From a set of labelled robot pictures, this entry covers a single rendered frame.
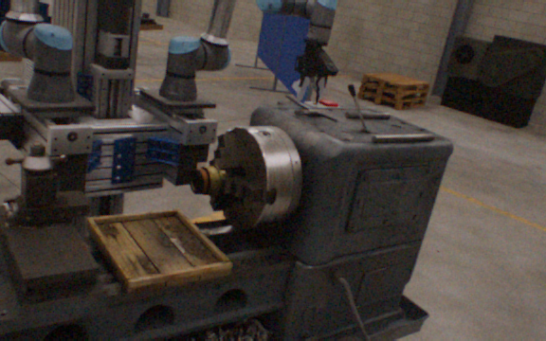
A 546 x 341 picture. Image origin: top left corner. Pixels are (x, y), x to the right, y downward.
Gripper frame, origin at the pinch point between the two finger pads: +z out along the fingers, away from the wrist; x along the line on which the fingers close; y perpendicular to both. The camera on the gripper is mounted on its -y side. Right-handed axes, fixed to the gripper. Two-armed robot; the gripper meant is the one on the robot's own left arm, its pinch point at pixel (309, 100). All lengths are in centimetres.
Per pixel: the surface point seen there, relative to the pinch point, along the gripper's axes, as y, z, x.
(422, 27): 654, -3, -832
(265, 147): -20.7, 8.6, 30.0
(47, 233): -13, 33, 86
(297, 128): -13.1, 5.5, 13.8
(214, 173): -14.7, 18.5, 41.7
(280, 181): -26.9, 16.7, 27.5
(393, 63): 698, 88, -820
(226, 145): -8.3, 12.3, 35.4
